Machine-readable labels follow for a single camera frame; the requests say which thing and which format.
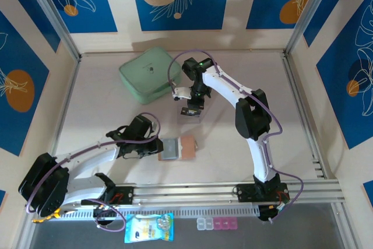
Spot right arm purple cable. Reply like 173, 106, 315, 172
168, 50, 305, 224

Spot blue snack packet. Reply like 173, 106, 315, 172
124, 212, 175, 244

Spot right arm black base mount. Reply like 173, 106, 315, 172
235, 183, 290, 203

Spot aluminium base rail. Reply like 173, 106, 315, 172
24, 180, 342, 206

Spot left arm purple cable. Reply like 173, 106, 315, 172
26, 112, 161, 233

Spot mint green zip pouch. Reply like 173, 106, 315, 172
118, 46, 183, 106

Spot aluminium corner post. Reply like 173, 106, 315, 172
20, 0, 82, 61
286, 0, 336, 55

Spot aluminium table edge rail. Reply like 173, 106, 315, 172
281, 53, 329, 180

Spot yellow handled pliers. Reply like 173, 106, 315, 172
31, 208, 78, 223

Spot slotted grey cable duct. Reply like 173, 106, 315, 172
58, 205, 260, 220

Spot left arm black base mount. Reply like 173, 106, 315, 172
80, 186, 135, 206

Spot black credit card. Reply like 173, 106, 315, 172
180, 108, 202, 117

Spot tan leather card holder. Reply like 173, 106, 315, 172
158, 135, 200, 162

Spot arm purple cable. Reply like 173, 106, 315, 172
26, 112, 161, 233
168, 50, 305, 224

